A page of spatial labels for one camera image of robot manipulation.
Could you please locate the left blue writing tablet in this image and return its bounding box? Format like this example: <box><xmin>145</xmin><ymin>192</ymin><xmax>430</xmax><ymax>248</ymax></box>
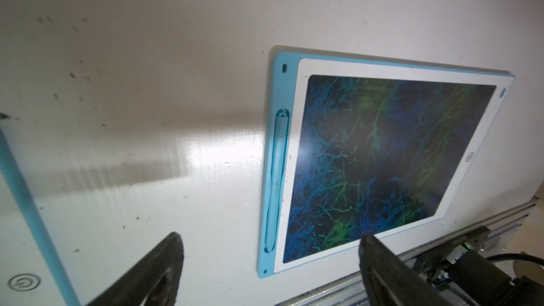
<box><xmin>1</xmin><ymin>133</ymin><xmax>82</xmax><ymax>305</ymax></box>

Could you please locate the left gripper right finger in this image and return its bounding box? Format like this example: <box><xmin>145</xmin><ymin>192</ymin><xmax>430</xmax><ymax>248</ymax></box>
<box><xmin>358</xmin><ymin>233</ymin><xmax>449</xmax><ymax>306</ymax></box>

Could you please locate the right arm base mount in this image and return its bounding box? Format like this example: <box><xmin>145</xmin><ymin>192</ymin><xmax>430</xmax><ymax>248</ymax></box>
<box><xmin>420</xmin><ymin>237</ymin><xmax>543</xmax><ymax>305</ymax></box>

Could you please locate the right blue writing tablet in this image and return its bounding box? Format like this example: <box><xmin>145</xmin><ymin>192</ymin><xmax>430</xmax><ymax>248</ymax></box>
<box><xmin>256</xmin><ymin>51</ymin><xmax>515</xmax><ymax>279</ymax></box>

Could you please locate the blue writing tablet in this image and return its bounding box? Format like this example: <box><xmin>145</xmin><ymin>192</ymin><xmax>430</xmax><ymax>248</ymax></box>
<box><xmin>1</xmin><ymin>133</ymin><xmax>82</xmax><ymax>305</ymax></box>
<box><xmin>256</xmin><ymin>51</ymin><xmax>515</xmax><ymax>279</ymax></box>

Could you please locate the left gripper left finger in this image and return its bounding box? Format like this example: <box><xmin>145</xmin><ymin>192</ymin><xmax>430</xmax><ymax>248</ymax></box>
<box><xmin>89</xmin><ymin>232</ymin><xmax>184</xmax><ymax>305</ymax></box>

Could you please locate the blue stylus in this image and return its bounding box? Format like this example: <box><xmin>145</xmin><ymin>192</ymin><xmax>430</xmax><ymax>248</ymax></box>
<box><xmin>264</xmin><ymin>109</ymin><xmax>290</xmax><ymax>253</ymax></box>

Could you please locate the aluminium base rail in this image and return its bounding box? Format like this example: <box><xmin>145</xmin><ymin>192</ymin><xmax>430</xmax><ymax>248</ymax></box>
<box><xmin>281</xmin><ymin>198</ymin><xmax>543</xmax><ymax>305</ymax></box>

